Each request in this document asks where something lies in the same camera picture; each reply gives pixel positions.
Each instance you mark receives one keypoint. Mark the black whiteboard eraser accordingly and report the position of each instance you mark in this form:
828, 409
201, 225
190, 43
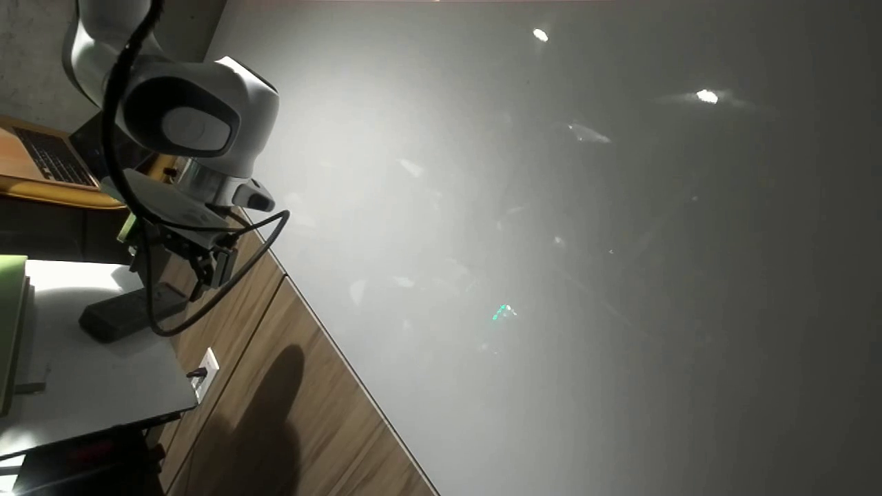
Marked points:
127, 319

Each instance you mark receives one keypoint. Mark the green hardcover book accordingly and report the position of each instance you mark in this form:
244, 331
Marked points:
8, 331

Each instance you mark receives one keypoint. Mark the open laptop computer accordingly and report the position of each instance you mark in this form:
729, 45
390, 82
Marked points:
46, 155

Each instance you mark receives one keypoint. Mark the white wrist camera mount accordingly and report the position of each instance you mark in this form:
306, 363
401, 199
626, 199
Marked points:
252, 194

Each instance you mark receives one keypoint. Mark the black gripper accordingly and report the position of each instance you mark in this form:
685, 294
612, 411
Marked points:
181, 229

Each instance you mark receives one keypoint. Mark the white wall power outlet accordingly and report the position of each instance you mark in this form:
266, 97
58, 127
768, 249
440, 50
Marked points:
206, 374

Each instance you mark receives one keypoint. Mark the large glossy whiteboard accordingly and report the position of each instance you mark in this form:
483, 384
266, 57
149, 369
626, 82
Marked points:
596, 278

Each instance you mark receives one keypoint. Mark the brown wooden wall panel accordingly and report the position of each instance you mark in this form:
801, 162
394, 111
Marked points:
276, 396

